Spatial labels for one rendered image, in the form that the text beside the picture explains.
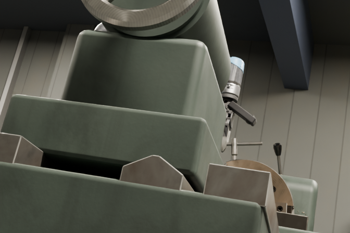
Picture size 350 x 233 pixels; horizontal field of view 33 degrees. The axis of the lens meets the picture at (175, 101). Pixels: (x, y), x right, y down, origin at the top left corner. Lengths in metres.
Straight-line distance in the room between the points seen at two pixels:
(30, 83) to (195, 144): 5.49
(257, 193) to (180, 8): 0.22
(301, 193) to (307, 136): 2.97
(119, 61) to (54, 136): 0.12
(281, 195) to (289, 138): 3.14
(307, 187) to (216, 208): 1.56
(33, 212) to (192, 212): 0.13
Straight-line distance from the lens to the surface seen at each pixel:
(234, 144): 2.13
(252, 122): 2.14
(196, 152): 0.53
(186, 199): 0.47
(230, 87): 2.18
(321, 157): 4.90
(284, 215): 1.19
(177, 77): 0.61
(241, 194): 0.47
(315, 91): 5.10
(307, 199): 2.00
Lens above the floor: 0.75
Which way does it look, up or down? 19 degrees up
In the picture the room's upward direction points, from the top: 12 degrees clockwise
